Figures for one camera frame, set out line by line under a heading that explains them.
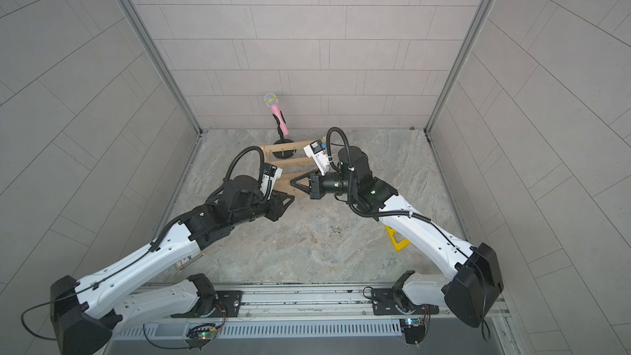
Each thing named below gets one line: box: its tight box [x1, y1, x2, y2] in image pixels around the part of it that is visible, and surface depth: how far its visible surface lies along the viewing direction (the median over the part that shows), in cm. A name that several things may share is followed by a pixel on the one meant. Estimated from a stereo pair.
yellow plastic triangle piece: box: [384, 225, 412, 253], surface depth 84 cm
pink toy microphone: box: [264, 92, 290, 136], surface depth 95 cm
